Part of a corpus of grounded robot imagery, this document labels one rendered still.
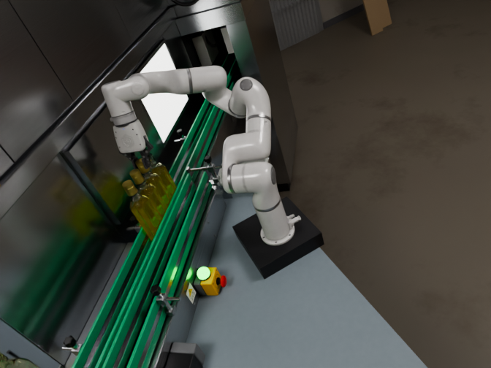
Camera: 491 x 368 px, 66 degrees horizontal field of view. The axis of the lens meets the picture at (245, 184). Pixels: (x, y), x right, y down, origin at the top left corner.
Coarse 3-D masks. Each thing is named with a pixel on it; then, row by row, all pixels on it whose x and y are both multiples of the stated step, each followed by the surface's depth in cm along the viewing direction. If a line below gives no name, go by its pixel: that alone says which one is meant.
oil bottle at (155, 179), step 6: (156, 174) 137; (150, 180) 135; (156, 180) 136; (162, 180) 140; (156, 186) 136; (162, 186) 139; (162, 192) 139; (168, 192) 143; (162, 198) 139; (168, 198) 143; (168, 204) 142
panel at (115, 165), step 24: (168, 48) 184; (96, 120) 130; (144, 120) 158; (72, 144) 120; (96, 144) 129; (96, 168) 128; (120, 168) 140; (96, 192) 128; (120, 192) 139; (120, 216) 137
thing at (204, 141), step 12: (228, 84) 214; (216, 108) 194; (216, 120) 192; (204, 132) 176; (204, 144) 176; (192, 156) 162; (204, 156) 174; (192, 168) 162; (180, 180) 151; (192, 180) 160; (168, 216) 138; (156, 240) 129; (144, 264) 121; (132, 288) 115; (120, 312) 109; (120, 324) 108; (108, 348) 102
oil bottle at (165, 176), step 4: (160, 164) 141; (152, 168) 139; (156, 168) 139; (160, 168) 140; (164, 168) 142; (152, 172) 139; (156, 172) 139; (160, 172) 139; (164, 172) 142; (168, 172) 144; (160, 176) 140; (164, 176) 142; (168, 176) 144; (164, 180) 141; (168, 180) 144; (172, 180) 147; (164, 184) 142; (168, 184) 144; (172, 184) 147; (168, 188) 144; (172, 188) 146; (172, 192) 146
